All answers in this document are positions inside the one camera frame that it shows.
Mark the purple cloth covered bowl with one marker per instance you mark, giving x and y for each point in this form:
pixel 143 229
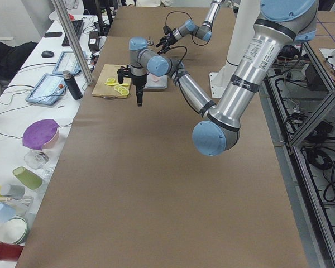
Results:
pixel 42 134

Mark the near blue tablet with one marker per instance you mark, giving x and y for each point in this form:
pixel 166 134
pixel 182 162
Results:
pixel 48 90

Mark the white green bowl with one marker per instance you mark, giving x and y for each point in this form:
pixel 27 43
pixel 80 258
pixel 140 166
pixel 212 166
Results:
pixel 14 231

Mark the light blue plastic cup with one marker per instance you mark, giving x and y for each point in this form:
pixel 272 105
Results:
pixel 6 212

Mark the red cup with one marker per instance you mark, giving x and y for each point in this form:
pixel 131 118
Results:
pixel 10 252

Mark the green plastic cup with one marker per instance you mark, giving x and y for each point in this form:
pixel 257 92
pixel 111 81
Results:
pixel 27 178

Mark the black smartphone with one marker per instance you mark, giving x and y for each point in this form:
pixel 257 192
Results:
pixel 53 34

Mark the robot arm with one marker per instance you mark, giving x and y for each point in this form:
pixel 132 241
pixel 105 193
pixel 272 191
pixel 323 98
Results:
pixel 202 32
pixel 279 23

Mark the glass sauce dispenser bottle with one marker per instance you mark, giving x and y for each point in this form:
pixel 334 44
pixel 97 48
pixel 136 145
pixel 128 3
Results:
pixel 150 42

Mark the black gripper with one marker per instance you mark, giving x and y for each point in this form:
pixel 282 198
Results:
pixel 137 81
pixel 169 37

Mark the middle lemon slice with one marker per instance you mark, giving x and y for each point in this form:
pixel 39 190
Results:
pixel 121 89

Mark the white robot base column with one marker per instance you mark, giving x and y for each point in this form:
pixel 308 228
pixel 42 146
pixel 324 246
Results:
pixel 243 33

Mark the black thermos bottle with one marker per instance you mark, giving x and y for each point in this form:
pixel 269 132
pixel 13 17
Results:
pixel 72 85

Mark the pink plastic cup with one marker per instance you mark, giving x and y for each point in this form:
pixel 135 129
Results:
pixel 154 78

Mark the wooden cutting board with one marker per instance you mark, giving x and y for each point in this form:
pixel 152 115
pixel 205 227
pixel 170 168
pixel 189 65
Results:
pixel 108 86

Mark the aluminium frame post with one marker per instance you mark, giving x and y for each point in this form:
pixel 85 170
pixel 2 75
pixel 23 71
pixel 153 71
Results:
pixel 73 39

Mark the digital kitchen scale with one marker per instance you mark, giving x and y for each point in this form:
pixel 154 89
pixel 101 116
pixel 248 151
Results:
pixel 161 84

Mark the blue tablet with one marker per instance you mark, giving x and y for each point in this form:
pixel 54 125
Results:
pixel 66 61
pixel 48 90

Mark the wine glass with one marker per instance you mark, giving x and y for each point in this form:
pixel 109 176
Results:
pixel 37 160

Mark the far blue tablet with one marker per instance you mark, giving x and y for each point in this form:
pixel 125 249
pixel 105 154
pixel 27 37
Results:
pixel 66 61

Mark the black computer mouse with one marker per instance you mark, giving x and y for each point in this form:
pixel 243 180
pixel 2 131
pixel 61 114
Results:
pixel 47 54

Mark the grey plastic cup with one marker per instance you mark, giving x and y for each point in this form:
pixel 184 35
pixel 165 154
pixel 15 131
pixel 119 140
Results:
pixel 11 190

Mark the black power adapter box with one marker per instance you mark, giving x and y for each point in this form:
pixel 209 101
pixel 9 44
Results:
pixel 94 41

